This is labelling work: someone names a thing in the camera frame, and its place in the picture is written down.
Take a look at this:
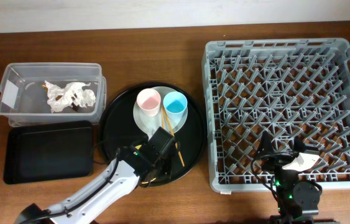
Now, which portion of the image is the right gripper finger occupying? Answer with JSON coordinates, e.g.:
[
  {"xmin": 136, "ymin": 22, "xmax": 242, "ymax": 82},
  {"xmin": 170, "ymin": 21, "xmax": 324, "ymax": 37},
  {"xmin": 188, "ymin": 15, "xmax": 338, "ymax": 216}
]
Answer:
[
  {"xmin": 257, "ymin": 131, "xmax": 275, "ymax": 156},
  {"xmin": 292, "ymin": 136, "xmax": 306, "ymax": 153}
]

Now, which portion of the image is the yellow bowl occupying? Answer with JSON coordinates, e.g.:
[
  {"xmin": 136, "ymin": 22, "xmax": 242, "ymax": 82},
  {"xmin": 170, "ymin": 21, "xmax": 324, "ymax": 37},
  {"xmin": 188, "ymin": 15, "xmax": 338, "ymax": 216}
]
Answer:
[{"xmin": 134, "ymin": 143, "xmax": 157, "ymax": 185}]

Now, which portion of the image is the wooden chopstick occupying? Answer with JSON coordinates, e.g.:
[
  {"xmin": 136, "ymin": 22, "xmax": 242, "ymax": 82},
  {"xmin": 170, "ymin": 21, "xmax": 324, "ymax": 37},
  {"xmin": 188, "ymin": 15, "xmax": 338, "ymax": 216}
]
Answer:
[
  {"xmin": 161, "ymin": 107, "xmax": 185, "ymax": 167},
  {"xmin": 160, "ymin": 107, "xmax": 165, "ymax": 129}
]

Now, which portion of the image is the blue plastic cup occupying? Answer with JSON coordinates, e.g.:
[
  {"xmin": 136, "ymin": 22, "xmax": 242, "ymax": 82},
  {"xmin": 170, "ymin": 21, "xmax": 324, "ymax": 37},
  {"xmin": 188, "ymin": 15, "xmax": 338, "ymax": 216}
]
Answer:
[{"xmin": 163, "ymin": 91, "xmax": 188, "ymax": 119}]

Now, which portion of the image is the pink plastic cup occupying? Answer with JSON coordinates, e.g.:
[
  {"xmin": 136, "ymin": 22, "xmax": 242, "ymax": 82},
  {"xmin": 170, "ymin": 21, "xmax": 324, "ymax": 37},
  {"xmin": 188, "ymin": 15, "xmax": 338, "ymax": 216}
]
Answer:
[{"xmin": 136, "ymin": 88, "xmax": 161, "ymax": 117}]

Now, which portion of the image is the brown snack wrapper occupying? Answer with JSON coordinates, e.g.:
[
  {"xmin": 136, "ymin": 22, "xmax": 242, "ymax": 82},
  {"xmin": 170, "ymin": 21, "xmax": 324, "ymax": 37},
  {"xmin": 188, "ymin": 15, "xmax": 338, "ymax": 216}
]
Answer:
[{"xmin": 42, "ymin": 84, "xmax": 80, "ymax": 112}]

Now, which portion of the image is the white napkin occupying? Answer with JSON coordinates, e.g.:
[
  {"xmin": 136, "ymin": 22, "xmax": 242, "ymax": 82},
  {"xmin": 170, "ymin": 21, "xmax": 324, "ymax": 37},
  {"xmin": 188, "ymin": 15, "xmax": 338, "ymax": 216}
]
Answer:
[{"xmin": 44, "ymin": 81, "xmax": 96, "ymax": 113}]

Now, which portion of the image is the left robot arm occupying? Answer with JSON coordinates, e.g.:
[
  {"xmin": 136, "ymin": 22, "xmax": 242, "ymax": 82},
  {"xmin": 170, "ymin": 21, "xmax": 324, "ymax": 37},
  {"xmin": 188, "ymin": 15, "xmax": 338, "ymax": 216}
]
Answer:
[{"xmin": 16, "ymin": 139, "xmax": 177, "ymax": 223}]

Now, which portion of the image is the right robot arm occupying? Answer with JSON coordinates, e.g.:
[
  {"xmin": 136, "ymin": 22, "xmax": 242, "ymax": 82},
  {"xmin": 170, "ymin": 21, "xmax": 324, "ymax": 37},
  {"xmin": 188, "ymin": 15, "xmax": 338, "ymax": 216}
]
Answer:
[{"xmin": 251, "ymin": 131, "xmax": 323, "ymax": 224}]

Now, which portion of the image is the grey dishwasher rack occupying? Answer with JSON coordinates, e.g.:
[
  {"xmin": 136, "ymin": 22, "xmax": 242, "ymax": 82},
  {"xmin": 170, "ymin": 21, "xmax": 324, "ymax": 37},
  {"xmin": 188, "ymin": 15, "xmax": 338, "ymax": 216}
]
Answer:
[{"xmin": 201, "ymin": 38, "xmax": 350, "ymax": 194}]

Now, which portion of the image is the clear plastic waste bin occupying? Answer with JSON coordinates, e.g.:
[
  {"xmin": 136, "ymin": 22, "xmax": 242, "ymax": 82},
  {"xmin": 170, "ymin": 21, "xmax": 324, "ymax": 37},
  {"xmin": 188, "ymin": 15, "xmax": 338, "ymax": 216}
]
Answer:
[{"xmin": 0, "ymin": 62, "xmax": 106, "ymax": 127}]

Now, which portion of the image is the pale green plate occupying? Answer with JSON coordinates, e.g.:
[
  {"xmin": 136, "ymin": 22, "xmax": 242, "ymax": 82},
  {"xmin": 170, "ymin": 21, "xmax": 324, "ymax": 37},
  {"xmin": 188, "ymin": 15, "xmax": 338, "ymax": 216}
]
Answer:
[{"xmin": 133, "ymin": 86, "xmax": 188, "ymax": 138}]

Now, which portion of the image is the round black serving tray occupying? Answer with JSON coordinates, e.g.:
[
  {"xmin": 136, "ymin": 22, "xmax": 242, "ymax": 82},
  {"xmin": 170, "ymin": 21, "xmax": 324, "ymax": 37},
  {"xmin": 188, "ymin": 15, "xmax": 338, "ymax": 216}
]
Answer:
[{"xmin": 99, "ymin": 82, "xmax": 207, "ymax": 187}]

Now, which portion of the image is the black rectangular tray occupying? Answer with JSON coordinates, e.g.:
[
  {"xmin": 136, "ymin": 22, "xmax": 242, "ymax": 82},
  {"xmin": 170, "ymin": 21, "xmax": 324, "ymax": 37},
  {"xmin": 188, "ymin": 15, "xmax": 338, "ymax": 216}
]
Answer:
[{"xmin": 3, "ymin": 121, "xmax": 93, "ymax": 185}]

